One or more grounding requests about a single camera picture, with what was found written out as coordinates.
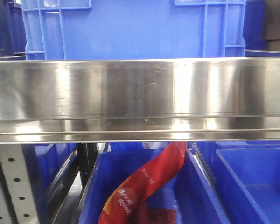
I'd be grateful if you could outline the blue bin lower centre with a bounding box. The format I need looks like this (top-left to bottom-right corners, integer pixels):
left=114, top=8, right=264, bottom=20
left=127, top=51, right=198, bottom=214
left=78, top=149, right=230, bottom=224

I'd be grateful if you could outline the blue bin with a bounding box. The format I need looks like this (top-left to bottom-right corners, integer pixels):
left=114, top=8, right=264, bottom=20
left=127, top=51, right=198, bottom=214
left=192, top=141, right=280, bottom=224
left=78, top=149, right=230, bottom=224
left=22, top=142, right=77, bottom=199

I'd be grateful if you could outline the blue bin lower left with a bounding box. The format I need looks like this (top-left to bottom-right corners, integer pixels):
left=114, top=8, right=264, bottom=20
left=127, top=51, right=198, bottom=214
left=22, top=142, right=77, bottom=199

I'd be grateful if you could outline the blue bin lower right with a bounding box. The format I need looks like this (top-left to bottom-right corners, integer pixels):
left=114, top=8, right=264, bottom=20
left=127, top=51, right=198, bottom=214
left=192, top=141, right=280, bottom=224

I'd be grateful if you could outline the red printed banner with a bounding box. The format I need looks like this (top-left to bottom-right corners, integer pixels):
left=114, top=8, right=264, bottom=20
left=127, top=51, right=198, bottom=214
left=98, top=141, right=187, bottom=224

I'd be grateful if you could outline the large blue plastic crate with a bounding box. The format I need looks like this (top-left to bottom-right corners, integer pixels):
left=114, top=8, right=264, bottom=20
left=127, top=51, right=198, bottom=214
left=21, top=0, right=246, bottom=60

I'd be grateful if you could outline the stainless steel shelf rail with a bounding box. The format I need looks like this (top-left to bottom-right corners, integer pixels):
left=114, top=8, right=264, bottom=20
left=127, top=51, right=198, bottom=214
left=0, top=57, right=280, bottom=144

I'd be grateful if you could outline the perforated metal shelf post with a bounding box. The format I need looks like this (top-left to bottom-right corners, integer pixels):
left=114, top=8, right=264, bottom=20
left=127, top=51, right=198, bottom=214
left=0, top=145, right=40, bottom=224

